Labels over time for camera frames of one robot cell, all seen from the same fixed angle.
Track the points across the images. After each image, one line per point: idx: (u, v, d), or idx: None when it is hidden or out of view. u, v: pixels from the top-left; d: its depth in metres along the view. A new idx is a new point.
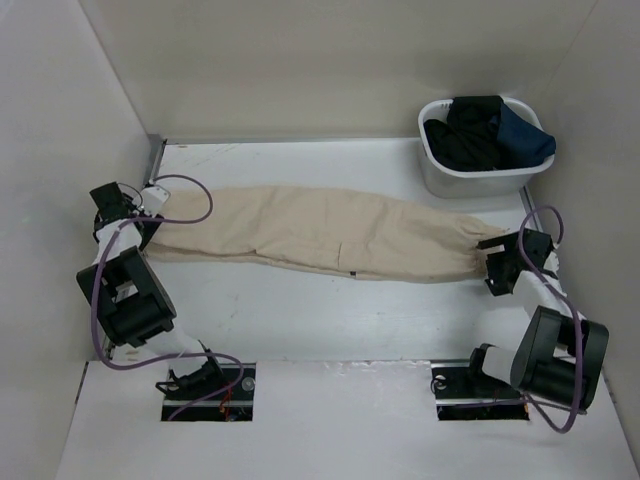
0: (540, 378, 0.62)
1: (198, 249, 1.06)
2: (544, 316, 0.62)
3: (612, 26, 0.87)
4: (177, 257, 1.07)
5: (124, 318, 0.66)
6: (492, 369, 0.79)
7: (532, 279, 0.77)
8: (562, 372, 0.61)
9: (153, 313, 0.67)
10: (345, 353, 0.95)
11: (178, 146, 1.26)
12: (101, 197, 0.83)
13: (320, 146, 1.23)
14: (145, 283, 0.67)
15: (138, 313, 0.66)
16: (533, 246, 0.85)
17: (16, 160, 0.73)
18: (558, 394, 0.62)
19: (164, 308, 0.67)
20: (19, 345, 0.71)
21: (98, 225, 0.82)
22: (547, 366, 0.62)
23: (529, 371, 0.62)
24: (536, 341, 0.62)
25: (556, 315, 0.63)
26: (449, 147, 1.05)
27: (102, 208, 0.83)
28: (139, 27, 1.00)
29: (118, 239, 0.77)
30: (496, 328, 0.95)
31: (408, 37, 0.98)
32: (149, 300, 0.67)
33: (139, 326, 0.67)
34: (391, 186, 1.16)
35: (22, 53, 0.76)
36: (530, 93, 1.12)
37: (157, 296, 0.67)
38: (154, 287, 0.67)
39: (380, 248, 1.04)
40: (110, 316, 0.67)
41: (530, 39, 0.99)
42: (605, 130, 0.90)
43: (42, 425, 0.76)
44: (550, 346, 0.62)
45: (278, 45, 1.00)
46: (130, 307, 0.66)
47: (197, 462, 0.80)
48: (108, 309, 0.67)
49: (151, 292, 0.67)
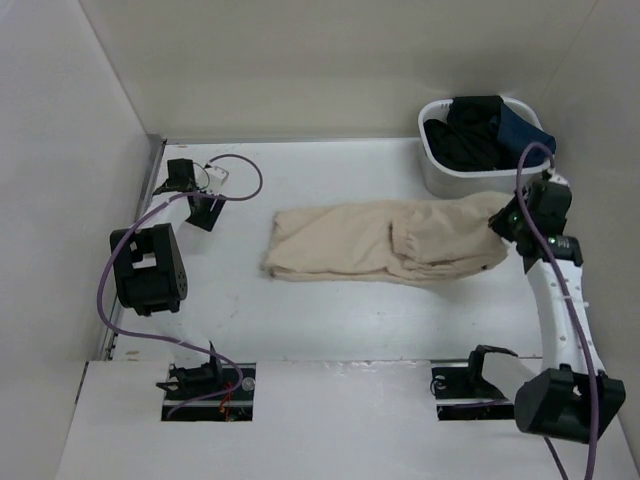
0: (549, 432, 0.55)
1: (278, 264, 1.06)
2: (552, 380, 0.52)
3: (612, 27, 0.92)
4: (286, 274, 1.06)
5: (137, 286, 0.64)
6: (492, 375, 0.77)
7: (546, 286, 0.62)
8: (568, 429, 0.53)
9: (161, 290, 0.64)
10: (348, 352, 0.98)
11: (178, 146, 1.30)
12: (172, 167, 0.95)
13: (319, 145, 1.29)
14: (164, 259, 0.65)
15: (151, 284, 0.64)
16: (553, 207, 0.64)
17: (31, 160, 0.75)
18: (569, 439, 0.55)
19: (174, 289, 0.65)
20: (27, 345, 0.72)
21: (161, 189, 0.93)
22: (553, 424, 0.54)
23: (534, 425, 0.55)
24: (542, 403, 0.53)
25: (568, 384, 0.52)
26: (449, 148, 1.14)
27: (170, 178, 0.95)
28: (143, 24, 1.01)
29: (162, 210, 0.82)
30: (493, 325, 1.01)
31: (410, 41, 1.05)
32: (162, 276, 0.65)
33: (147, 296, 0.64)
34: (391, 186, 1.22)
35: (36, 60, 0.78)
36: (527, 94, 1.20)
37: (171, 274, 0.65)
38: (171, 265, 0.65)
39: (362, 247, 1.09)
40: (124, 279, 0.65)
41: (525, 45, 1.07)
42: (607, 124, 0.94)
43: (44, 423, 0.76)
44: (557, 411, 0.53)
45: (289, 43, 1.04)
46: (144, 277, 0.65)
47: (194, 463, 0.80)
48: (124, 272, 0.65)
49: (166, 268, 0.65)
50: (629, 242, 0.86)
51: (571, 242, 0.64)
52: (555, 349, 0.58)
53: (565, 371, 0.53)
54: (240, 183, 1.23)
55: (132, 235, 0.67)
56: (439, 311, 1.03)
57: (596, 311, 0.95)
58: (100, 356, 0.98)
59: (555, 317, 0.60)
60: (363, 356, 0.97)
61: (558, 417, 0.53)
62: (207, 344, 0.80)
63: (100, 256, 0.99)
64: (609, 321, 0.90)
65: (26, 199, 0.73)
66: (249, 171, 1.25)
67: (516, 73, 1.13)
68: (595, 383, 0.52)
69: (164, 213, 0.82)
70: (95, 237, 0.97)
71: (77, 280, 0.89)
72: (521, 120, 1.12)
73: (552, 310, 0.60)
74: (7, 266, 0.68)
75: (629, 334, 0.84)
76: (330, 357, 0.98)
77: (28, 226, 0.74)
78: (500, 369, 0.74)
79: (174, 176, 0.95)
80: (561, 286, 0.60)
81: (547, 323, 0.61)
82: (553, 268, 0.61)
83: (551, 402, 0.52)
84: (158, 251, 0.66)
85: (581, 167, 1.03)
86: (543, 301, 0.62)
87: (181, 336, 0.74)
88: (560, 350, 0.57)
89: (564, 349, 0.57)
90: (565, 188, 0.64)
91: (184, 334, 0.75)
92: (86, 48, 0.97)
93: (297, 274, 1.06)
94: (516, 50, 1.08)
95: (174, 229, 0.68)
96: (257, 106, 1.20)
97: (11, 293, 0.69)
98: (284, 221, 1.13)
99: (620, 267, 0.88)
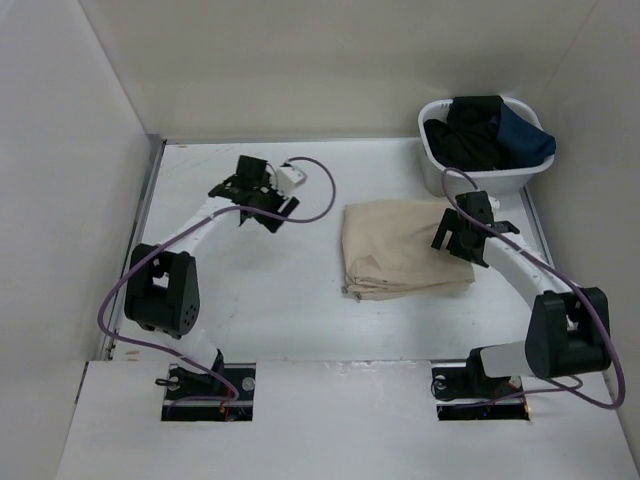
0: (567, 364, 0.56)
1: (370, 286, 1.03)
2: (548, 309, 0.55)
3: (612, 27, 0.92)
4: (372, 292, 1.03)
5: (143, 311, 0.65)
6: (493, 370, 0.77)
7: (504, 250, 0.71)
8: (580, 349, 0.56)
9: (164, 323, 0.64)
10: (347, 352, 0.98)
11: (178, 145, 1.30)
12: (245, 165, 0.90)
13: (320, 145, 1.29)
14: (175, 294, 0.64)
15: (155, 311, 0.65)
16: (479, 207, 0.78)
17: (31, 161, 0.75)
18: (586, 364, 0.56)
19: (176, 326, 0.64)
20: (27, 346, 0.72)
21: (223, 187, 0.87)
22: (564, 352, 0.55)
23: (554, 369, 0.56)
24: (548, 335, 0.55)
25: (559, 302, 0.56)
26: (450, 148, 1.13)
27: (238, 175, 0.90)
28: (144, 24, 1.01)
29: (206, 225, 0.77)
30: (494, 324, 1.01)
31: (410, 41, 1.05)
32: (168, 310, 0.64)
33: (150, 321, 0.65)
34: (391, 186, 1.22)
35: (36, 61, 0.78)
36: (527, 94, 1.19)
37: (177, 311, 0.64)
38: (179, 303, 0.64)
39: (367, 265, 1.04)
40: (136, 296, 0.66)
41: (525, 44, 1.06)
42: (606, 124, 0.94)
43: (44, 423, 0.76)
44: (563, 336, 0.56)
45: (289, 43, 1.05)
46: (152, 303, 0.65)
47: (194, 463, 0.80)
48: (136, 290, 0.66)
49: (174, 304, 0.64)
50: (630, 242, 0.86)
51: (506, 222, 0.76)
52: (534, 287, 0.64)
53: (552, 296, 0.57)
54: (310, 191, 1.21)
55: (159, 253, 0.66)
56: (441, 312, 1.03)
57: None
58: (100, 356, 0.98)
59: (521, 267, 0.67)
60: (362, 356, 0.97)
61: (567, 343, 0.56)
62: (211, 352, 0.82)
63: (99, 256, 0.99)
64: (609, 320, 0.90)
65: (25, 199, 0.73)
66: None
67: (516, 72, 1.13)
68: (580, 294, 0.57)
69: (200, 233, 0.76)
70: (95, 237, 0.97)
71: (77, 280, 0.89)
72: (521, 120, 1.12)
73: (518, 265, 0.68)
74: (9, 266, 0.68)
75: (629, 334, 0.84)
76: (330, 357, 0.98)
77: (28, 226, 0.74)
78: (499, 355, 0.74)
79: (242, 175, 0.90)
80: (512, 244, 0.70)
81: (519, 279, 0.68)
82: (500, 238, 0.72)
83: (554, 330, 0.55)
84: (173, 281, 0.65)
85: (582, 167, 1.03)
86: (508, 263, 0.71)
87: (182, 348, 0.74)
88: (539, 285, 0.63)
89: (541, 284, 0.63)
90: (481, 191, 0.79)
91: (187, 350, 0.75)
92: (86, 48, 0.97)
93: (385, 293, 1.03)
94: (517, 50, 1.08)
95: (194, 262, 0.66)
96: (258, 106, 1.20)
97: (12, 293, 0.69)
98: (363, 235, 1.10)
99: (621, 267, 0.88)
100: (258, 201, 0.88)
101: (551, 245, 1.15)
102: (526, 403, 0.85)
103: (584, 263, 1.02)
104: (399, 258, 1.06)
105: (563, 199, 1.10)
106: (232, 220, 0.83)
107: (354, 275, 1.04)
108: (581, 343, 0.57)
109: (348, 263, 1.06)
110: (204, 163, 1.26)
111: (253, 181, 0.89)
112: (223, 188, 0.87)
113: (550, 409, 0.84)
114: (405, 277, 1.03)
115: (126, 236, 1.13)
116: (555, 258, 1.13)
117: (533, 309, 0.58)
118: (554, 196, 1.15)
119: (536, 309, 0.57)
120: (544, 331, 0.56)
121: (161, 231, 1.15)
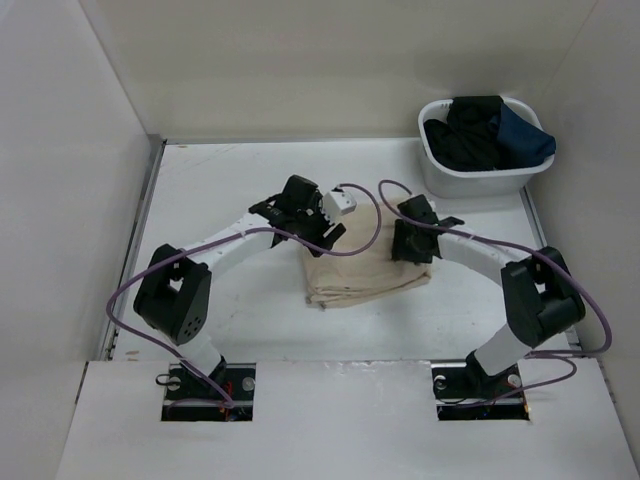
0: (548, 320, 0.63)
1: (334, 294, 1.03)
2: (516, 277, 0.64)
3: (613, 27, 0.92)
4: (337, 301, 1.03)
5: (149, 310, 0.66)
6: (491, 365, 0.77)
7: (458, 239, 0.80)
8: (555, 305, 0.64)
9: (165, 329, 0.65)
10: (347, 352, 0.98)
11: (178, 145, 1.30)
12: (295, 188, 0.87)
13: (319, 145, 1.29)
14: (181, 303, 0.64)
15: (159, 318, 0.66)
16: (422, 210, 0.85)
17: (30, 161, 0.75)
18: (564, 316, 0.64)
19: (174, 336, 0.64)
20: (27, 346, 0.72)
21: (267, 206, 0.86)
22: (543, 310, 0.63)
23: (540, 328, 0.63)
24: (523, 301, 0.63)
25: (521, 268, 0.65)
26: (450, 148, 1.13)
27: (284, 196, 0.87)
28: (143, 24, 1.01)
29: (238, 240, 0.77)
30: (495, 324, 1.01)
31: (409, 41, 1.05)
32: (171, 317, 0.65)
33: (153, 321, 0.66)
34: (391, 186, 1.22)
35: (36, 60, 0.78)
36: (527, 94, 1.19)
37: (179, 322, 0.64)
38: (182, 314, 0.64)
39: (329, 272, 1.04)
40: (145, 295, 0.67)
41: (525, 44, 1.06)
42: (606, 125, 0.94)
43: (44, 422, 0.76)
44: (535, 296, 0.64)
45: (288, 43, 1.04)
46: (158, 307, 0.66)
47: (194, 463, 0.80)
48: (147, 289, 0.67)
49: (178, 313, 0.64)
50: (630, 242, 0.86)
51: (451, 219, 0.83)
52: (497, 264, 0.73)
53: (515, 265, 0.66)
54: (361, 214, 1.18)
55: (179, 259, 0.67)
56: (441, 313, 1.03)
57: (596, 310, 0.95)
58: (100, 356, 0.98)
59: (479, 250, 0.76)
60: (362, 356, 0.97)
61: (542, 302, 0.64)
62: (216, 356, 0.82)
63: (99, 256, 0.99)
64: (609, 320, 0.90)
65: (25, 199, 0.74)
66: (247, 173, 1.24)
67: (516, 72, 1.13)
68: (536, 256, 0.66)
69: (229, 247, 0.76)
70: (95, 237, 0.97)
71: (76, 280, 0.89)
72: (521, 120, 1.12)
73: (475, 250, 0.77)
74: (8, 267, 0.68)
75: (629, 334, 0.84)
76: (330, 357, 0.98)
77: (28, 226, 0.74)
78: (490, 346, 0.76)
79: (287, 197, 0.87)
80: (462, 233, 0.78)
81: (481, 262, 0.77)
82: (450, 232, 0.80)
83: (526, 294, 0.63)
84: (183, 291, 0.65)
85: (581, 167, 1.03)
86: (466, 250, 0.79)
87: (182, 351, 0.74)
88: (499, 261, 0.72)
89: (499, 259, 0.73)
90: (419, 196, 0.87)
91: (187, 353, 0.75)
92: (86, 49, 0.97)
93: (347, 299, 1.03)
94: (517, 50, 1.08)
95: (208, 279, 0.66)
96: (258, 107, 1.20)
97: (12, 293, 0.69)
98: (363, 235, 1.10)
99: (621, 267, 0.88)
100: (297, 226, 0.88)
101: (551, 245, 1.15)
102: (526, 403, 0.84)
103: (583, 263, 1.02)
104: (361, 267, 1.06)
105: (563, 199, 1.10)
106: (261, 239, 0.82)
107: (316, 285, 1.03)
108: (555, 299, 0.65)
109: (308, 271, 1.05)
110: (204, 163, 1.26)
111: (297, 206, 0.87)
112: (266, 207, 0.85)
113: (550, 409, 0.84)
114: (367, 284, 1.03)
115: (126, 236, 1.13)
116: None
117: (504, 284, 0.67)
118: (554, 196, 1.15)
119: (506, 282, 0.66)
120: (519, 298, 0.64)
121: (161, 231, 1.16)
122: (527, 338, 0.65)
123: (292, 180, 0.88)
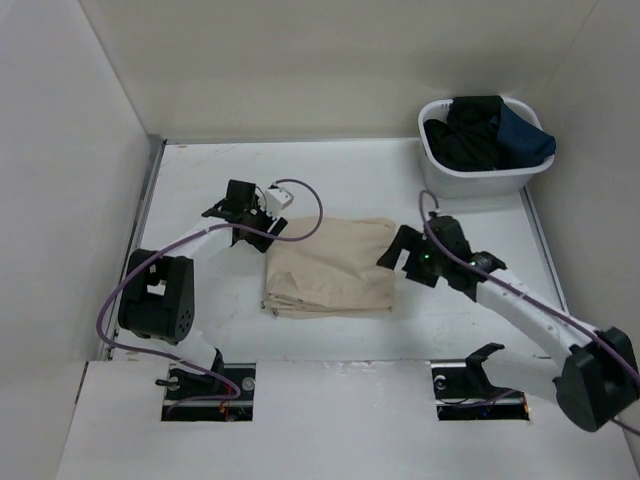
0: (609, 411, 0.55)
1: (288, 305, 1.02)
2: (582, 371, 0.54)
3: (613, 27, 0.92)
4: (291, 311, 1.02)
5: (138, 314, 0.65)
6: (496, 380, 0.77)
7: (503, 294, 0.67)
8: (615, 393, 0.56)
9: (161, 325, 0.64)
10: (347, 352, 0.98)
11: (178, 145, 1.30)
12: (234, 189, 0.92)
13: (319, 145, 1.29)
14: (173, 294, 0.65)
15: (147, 315, 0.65)
16: (456, 239, 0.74)
17: (31, 161, 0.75)
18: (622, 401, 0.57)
19: (172, 328, 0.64)
20: (26, 346, 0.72)
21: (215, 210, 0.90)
22: (606, 403, 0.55)
23: (601, 420, 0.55)
24: (588, 396, 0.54)
25: (587, 357, 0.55)
26: (450, 148, 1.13)
27: (228, 199, 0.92)
28: (143, 23, 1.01)
29: (201, 237, 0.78)
30: (496, 324, 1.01)
31: (409, 41, 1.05)
32: (165, 311, 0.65)
33: (143, 326, 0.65)
34: (391, 186, 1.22)
35: (36, 60, 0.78)
36: (528, 94, 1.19)
37: (174, 312, 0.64)
38: (176, 304, 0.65)
39: (285, 282, 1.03)
40: (130, 302, 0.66)
41: (525, 44, 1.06)
42: (606, 124, 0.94)
43: (45, 423, 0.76)
44: (601, 390, 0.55)
45: (288, 43, 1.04)
46: (146, 307, 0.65)
47: (194, 463, 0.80)
48: (130, 295, 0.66)
49: (171, 304, 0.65)
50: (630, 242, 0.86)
51: (488, 256, 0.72)
52: (555, 341, 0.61)
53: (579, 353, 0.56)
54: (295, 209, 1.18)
55: (156, 260, 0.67)
56: (441, 313, 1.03)
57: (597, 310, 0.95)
58: (100, 356, 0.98)
59: (530, 316, 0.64)
60: (363, 356, 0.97)
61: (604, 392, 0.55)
62: (212, 352, 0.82)
63: (99, 257, 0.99)
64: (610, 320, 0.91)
65: (25, 199, 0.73)
66: (247, 172, 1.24)
67: (516, 72, 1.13)
68: (602, 342, 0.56)
69: (196, 243, 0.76)
70: (95, 237, 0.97)
71: (76, 279, 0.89)
72: (521, 120, 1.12)
73: (524, 313, 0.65)
74: (9, 267, 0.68)
75: (629, 333, 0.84)
76: (330, 357, 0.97)
77: (27, 226, 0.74)
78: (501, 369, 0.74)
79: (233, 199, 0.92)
80: (511, 290, 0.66)
81: (529, 327, 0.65)
82: (494, 282, 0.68)
83: (592, 389, 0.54)
84: (171, 285, 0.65)
85: (581, 167, 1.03)
86: (511, 308, 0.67)
87: (178, 352, 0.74)
88: (559, 339, 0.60)
89: (560, 337, 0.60)
90: (452, 221, 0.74)
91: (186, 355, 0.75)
92: (86, 49, 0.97)
93: (302, 313, 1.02)
94: (517, 50, 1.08)
95: (193, 264, 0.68)
96: (258, 107, 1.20)
97: (12, 293, 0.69)
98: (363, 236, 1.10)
99: (621, 267, 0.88)
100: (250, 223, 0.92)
101: (551, 245, 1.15)
102: (526, 403, 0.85)
103: (583, 263, 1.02)
104: (322, 279, 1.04)
105: (563, 199, 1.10)
106: (224, 236, 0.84)
107: (272, 291, 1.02)
108: (612, 384, 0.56)
109: (269, 275, 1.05)
110: (204, 163, 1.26)
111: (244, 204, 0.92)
112: (214, 211, 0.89)
113: (551, 408, 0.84)
114: (323, 300, 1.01)
115: (126, 236, 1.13)
116: (555, 257, 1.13)
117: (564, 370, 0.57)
118: (554, 196, 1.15)
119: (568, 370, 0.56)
120: (581, 390, 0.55)
121: (160, 231, 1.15)
122: (582, 423, 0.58)
123: (230, 183, 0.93)
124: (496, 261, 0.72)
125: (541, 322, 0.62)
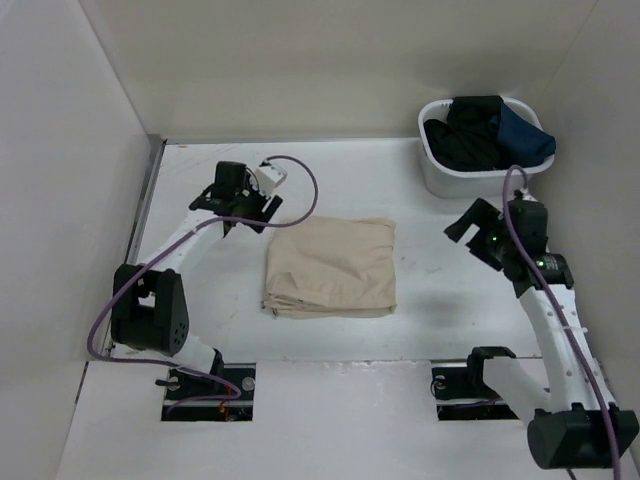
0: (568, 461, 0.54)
1: (288, 305, 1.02)
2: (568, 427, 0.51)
3: (613, 27, 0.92)
4: (291, 311, 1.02)
5: (129, 330, 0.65)
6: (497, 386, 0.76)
7: (546, 313, 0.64)
8: (588, 456, 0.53)
9: (153, 341, 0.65)
10: (347, 352, 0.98)
11: (178, 145, 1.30)
12: (221, 172, 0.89)
13: (319, 145, 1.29)
14: (162, 312, 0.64)
15: (139, 332, 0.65)
16: (533, 229, 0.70)
17: (32, 162, 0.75)
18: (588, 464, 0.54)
19: (165, 344, 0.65)
20: (27, 346, 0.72)
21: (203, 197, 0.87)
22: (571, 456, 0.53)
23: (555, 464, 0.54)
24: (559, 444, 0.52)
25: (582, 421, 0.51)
26: (449, 148, 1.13)
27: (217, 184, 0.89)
28: (143, 23, 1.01)
29: (190, 239, 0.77)
30: (496, 323, 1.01)
31: (409, 41, 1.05)
32: (155, 328, 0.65)
33: (136, 340, 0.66)
34: (391, 186, 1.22)
35: (37, 61, 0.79)
36: (528, 94, 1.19)
37: (164, 329, 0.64)
38: (166, 321, 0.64)
39: (285, 282, 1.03)
40: (119, 318, 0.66)
41: (525, 44, 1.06)
42: (606, 124, 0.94)
43: (45, 423, 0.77)
44: (574, 447, 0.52)
45: (288, 43, 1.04)
46: (137, 324, 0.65)
47: (194, 463, 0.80)
48: (120, 312, 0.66)
49: (161, 322, 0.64)
50: (630, 242, 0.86)
51: (559, 262, 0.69)
52: (564, 385, 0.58)
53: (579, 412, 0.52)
54: (295, 198, 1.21)
55: (143, 274, 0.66)
56: (441, 312, 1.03)
57: (597, 310, 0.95)
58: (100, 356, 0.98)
59: (557, 348, 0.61)
60: (362, 356, 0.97)
61: (578, 451, 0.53)
62: (212, 352, 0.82)
63: (99, 257, 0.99)
64: (610, 320, 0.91)
65: (25, 199, 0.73)
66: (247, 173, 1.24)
67: (516, 73, 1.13)
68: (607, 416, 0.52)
69: (185, 246, 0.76)
70: (95, 237, 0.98)
71: (76, 279, 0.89)
72: (520, 121, 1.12)
73: (552, 342, 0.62)
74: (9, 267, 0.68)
75: (629, 333, 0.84)
76: (330, 357, 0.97)
77: (27, 226, 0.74)
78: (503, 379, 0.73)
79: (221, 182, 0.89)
80: (557, 316, 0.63)
81: (550, 358, 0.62)
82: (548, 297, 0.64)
83: (567, 443, 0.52)
84: (159, 302, 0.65)
85: (581, 167, 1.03)
86: (544, 332, 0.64)
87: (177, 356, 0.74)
88: (570, 386, 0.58)
89: (572, 386, 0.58)
90: (541, 208, 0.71)
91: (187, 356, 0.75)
92: (86, 49, 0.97)
93: (303, 313, 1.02)
94: (517, 51, 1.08)
95: (181, 277, 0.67)
96: (258, 107, 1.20)
97: (12, 293, 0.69)
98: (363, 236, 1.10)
99: (621, 267, 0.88)
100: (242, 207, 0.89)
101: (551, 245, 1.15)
102: None
103: (584, 263, 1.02)
104: (322, 279, 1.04)
105: (563, 199, 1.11)
106: (213, 231, 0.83)
107: (272, 290, 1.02)
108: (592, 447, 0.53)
109: (271, 274, 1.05)
110: (204, 163, 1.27)
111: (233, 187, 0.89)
112: (203, 200, 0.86)
113: None
114: (322, 300, 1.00)
115: (126, 236, 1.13)
116: None
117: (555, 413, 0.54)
118: (554, 197, 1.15)
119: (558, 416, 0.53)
120: (555, 437, 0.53)
121: (161, 232, 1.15)
122: (535, 454, 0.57)
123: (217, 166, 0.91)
124: (564, 275, 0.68)
125: (562, 361, 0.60)
